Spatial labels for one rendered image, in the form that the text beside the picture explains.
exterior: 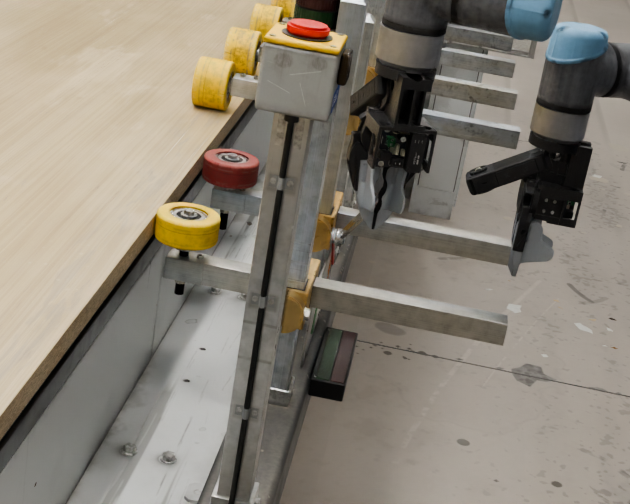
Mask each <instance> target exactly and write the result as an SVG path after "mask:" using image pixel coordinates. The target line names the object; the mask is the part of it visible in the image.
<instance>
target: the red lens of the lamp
mask: <svg viewBox="0 0 630 504"><path fill-rule="evenodd" d="M295 2H296V3H297V4H298V5H301V6H303V7H307V8H311V9H316V10H323V11H338V10H339V5H340V0H296V1H295Z"/></svg>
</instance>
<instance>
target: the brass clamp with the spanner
mask: <svg viewBox="0 0 630 504"><path fill-rule="evenodd" d="M343 195H344V193H343V192H339V191H336V193H335V199H334V205H333V208H332V211H331V214H330V215H329V214H324V213H319V214H318V220H317V226H316V232H315V238H314V244H313V250H312V252H318V251H321V250H323V249H326V250H329V248H330V246H331V244H330V238H331V233H332V229H333V227H336V221H337V215H338V211H339V208H340V206H342V200H343Z"/></svg>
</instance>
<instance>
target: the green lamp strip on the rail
mask: <svg viewBox="0 0 630 504"><path fill-rule="evenodd" d="M342 331H343V330H339V329H334V328H331V330H330V331H329V335H328V338H327V341H326V345H325V348H324V351H323V355H322V358H321V361H320V365H319V368H318V371H317V376H316V378H317V379H322V380H327V381H329V379H330V375H331V371H332V368H333V364H334V360H335V357H336V353H337V350H338V346H339V342H340V339H341V335H342Z"/></svg>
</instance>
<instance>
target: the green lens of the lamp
mask: <svg viewBox="0 0 630 504"><path fill-rule="evenodd" d="M337 17H338V12H336V13H323V12H316V11H311V10H307V9H303V8H301V7H299V6H297V3H295V8H294V14H293V19H309V20H314V21H318V22H322V23H324V24H326V25H327V26H328V28H330V30H333V29H336V24H337Z"/></svg>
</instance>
